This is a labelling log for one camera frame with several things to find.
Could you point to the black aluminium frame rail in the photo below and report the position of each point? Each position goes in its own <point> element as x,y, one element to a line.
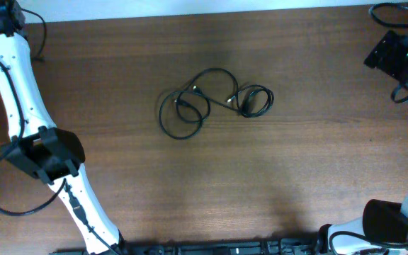
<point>260,247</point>

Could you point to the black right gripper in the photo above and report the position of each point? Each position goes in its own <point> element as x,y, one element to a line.
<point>385,57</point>

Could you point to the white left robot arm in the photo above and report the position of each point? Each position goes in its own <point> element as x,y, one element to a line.
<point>41,150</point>

